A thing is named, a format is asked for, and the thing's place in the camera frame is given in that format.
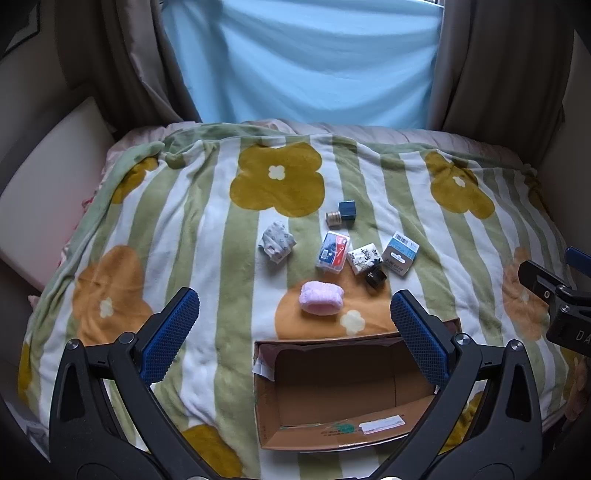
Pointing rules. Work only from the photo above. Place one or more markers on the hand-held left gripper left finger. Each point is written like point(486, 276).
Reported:
point(168, 337)

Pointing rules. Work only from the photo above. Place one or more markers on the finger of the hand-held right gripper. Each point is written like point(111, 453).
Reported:
point(579, 261)
point(538, 279)

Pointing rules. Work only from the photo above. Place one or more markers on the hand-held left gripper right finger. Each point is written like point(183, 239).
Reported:
point(418, 339)

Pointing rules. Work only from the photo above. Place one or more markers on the gold cosmetic jar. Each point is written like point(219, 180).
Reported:
point(334, 218)

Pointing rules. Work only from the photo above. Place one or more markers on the small black jar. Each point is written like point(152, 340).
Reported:
point(376, 279)

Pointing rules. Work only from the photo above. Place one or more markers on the blue white carton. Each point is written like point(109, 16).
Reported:
point(400, 255)

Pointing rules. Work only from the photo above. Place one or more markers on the white black tissue packet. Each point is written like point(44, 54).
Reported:
point(364, 259)

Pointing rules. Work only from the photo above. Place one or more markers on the open cardboard box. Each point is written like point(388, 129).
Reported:
point(332, 383)

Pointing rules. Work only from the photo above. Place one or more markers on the pink rolled towel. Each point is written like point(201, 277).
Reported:
point(321, 299)

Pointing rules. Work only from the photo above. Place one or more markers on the striped floral fleece blanket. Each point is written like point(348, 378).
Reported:
point(207, 230)

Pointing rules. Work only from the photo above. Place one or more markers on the blue red plastic case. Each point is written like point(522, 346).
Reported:
point(332, 251)

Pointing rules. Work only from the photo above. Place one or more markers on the grey patterned rolled cloth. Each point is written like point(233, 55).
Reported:
point(278, 242)

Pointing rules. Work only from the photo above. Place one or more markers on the teal cube box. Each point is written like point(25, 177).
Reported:
point(349, 211)

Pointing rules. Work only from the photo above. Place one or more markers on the white cushion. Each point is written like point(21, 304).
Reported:
point(51, 194)

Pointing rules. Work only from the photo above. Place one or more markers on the beige curtain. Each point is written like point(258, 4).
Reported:
point(498, 64)
point(134, 60)

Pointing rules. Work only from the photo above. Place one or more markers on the light blue curtain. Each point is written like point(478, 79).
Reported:
point(300, 60)

